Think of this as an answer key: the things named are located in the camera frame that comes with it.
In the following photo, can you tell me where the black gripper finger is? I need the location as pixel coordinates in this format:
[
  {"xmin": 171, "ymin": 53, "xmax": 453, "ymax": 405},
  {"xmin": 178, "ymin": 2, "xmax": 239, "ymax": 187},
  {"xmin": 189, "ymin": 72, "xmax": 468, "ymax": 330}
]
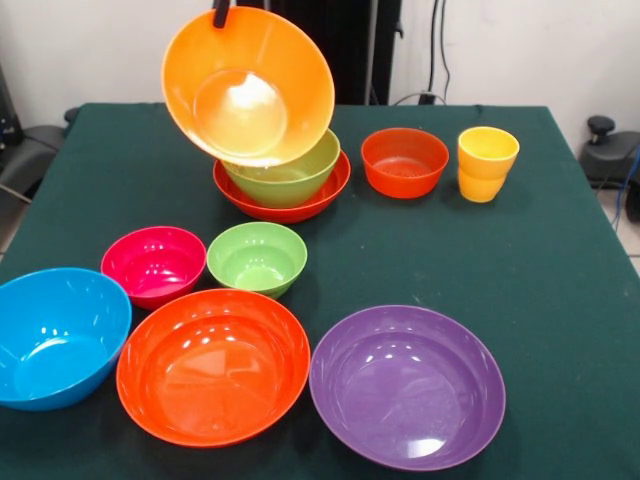
[{"xmin": 212, "ymin": 0, "xmax": 233, "ymax": 30}]

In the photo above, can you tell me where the large orange bowl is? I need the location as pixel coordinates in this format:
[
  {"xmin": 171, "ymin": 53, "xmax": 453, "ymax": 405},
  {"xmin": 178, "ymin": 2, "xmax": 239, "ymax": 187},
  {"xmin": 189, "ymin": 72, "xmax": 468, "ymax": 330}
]
[{"xmin": 160, "ymin": 5, "xmax": 336, "ymax": 169}]

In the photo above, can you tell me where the large green bowl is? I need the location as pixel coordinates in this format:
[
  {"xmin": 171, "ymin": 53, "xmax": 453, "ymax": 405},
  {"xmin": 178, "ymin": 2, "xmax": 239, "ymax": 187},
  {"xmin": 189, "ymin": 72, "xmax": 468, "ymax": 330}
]
[{"xmin": 222, "ymin": 128, "xmax": 342, "ymax": 209}]

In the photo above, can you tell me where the large red bowl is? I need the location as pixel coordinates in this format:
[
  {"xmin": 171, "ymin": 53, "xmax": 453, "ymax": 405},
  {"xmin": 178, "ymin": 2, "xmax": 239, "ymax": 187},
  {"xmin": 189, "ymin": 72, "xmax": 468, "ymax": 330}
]
[
  {"xmin": 115, "ymin": 288, "xmax": 312, "ymax": 449},
  {"xmin": 212, "ymin": 149, "xmax": 352, "ymax": 225}
]

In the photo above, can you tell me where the black device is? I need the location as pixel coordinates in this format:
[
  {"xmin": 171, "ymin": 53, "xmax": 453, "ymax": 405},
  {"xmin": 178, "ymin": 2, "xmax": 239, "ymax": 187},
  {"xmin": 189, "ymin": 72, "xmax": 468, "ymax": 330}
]
[{"xmin": 0, "ymin": 62, "xmax": 24, "ymax": 149}]

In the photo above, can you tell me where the small red bowl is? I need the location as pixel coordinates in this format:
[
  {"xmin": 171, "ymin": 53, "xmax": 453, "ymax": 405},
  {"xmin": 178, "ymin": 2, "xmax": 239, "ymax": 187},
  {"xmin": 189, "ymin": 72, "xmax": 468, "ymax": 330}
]
[{"xmin": 360, "ymin": 127, "xmax": 450, "ymax": 200}]

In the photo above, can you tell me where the small green bowl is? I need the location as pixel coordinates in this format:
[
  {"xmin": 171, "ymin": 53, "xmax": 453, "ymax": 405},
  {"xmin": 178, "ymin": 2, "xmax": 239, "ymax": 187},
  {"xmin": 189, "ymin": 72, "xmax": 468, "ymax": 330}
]
[{"xmin": 206, "ymin": 221, "xmax": 309, "ymax": 300}]

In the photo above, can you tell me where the pink bowl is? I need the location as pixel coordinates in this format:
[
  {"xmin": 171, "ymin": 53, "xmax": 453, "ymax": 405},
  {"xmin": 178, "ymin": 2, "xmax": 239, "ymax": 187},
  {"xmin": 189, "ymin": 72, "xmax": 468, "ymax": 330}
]
[{"xmin": 100, "ymin": 225, "xmax": 208, "ymax": 312}]

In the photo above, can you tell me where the yellow cup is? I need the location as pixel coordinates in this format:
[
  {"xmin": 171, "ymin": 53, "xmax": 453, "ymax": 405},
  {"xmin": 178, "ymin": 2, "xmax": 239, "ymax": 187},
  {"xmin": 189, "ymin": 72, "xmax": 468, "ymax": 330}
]
[{"xmin": 457, "ymin": 126, "xmax": 521, "ymax": 204}]

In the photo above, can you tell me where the dark green table cloth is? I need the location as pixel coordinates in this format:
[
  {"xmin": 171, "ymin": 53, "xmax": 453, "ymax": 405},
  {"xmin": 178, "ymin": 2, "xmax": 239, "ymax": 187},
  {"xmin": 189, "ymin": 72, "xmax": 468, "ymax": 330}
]
[{"xmin": 0, "ymin": 102, "xmax": 640, "ymax": 480}]

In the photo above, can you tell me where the blue bowl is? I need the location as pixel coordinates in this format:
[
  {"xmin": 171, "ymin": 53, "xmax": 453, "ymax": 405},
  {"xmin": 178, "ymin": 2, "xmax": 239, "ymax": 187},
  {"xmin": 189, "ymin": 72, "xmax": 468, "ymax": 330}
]
[{"xmin": 0, "ymin": 267, "xmax": 134, "ymax": 413}]

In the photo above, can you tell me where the purple bowl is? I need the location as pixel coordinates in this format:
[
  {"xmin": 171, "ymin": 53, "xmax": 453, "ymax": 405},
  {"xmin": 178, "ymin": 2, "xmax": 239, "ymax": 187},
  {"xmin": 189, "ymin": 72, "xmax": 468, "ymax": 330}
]
[{"xmin": 308, "ymin": 304, "xmax": 507, "ymax": 472}]

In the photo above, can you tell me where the blue cable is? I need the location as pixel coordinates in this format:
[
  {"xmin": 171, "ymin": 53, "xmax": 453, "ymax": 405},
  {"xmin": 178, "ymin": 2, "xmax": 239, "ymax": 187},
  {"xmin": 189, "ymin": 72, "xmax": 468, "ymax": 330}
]
[{"xmin": 609, "ymin": 144, "xmax": 640, "ymax": 221}]

